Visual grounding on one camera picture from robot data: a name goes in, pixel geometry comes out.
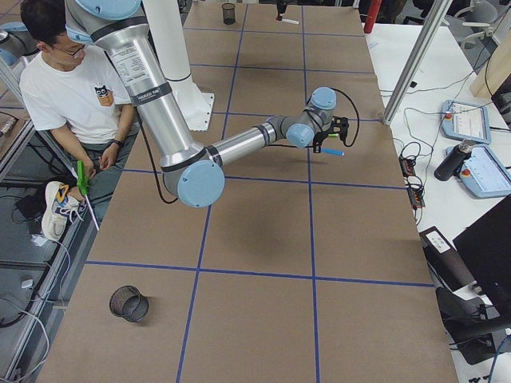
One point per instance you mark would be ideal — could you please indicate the near blue teach pendant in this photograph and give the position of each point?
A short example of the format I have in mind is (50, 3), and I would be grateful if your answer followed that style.
(484, 175)

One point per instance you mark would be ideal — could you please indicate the red white marker pen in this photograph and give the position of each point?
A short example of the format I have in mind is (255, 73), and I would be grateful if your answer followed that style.
(289, 21)

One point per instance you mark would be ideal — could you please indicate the aluminium frame post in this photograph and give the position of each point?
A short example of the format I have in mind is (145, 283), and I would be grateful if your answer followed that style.
(429, 29)

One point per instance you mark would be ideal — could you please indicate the red cylinder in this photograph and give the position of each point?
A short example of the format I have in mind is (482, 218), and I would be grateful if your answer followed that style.
(372, 15)

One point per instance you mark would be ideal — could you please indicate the black monitor stand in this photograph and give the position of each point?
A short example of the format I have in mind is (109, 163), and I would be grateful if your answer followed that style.
(477, 329)

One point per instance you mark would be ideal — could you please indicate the blue marker pen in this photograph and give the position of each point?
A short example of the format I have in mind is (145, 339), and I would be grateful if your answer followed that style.
(332, 152)

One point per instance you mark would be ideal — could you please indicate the orange black usb hub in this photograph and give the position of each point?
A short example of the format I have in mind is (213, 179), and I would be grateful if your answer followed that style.
(407, 166)

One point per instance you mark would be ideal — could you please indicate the white sneaker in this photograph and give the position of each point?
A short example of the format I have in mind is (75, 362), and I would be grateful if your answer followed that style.
(61, 209)

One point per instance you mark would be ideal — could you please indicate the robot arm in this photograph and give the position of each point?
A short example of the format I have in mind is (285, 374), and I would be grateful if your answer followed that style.
(192, 172)

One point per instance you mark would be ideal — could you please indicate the far blue teach pendant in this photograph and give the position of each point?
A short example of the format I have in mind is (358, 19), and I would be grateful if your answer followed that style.
(465, 121)

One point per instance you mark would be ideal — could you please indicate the blue teach pendant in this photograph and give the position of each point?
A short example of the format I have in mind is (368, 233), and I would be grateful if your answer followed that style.
(465, 121)
(484, 175)

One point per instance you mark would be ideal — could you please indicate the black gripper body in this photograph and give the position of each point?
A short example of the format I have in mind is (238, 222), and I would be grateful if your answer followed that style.
(318, 144)
(282, 8)

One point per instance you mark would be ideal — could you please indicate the black box white label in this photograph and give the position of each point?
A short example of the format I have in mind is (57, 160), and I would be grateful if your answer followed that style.
(446, 261)

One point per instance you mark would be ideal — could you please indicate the black mesh pen cup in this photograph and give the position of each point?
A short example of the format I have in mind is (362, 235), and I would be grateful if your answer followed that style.
(129, 303)

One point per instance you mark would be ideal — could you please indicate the black monitor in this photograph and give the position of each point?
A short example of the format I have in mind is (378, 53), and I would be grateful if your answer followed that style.
(484, 247)

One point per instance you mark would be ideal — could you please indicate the black water bottle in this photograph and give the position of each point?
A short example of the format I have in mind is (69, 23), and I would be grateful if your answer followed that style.
(454, 160)

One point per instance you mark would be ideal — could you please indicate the green grabber tool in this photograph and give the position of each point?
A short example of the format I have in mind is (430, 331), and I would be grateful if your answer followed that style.
(83, 186)

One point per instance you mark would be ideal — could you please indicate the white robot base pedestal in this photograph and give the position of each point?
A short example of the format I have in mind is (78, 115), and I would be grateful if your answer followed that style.
(168, 37)

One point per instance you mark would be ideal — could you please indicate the seated person white shirt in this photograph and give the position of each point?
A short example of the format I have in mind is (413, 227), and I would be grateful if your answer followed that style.
(72, 91)

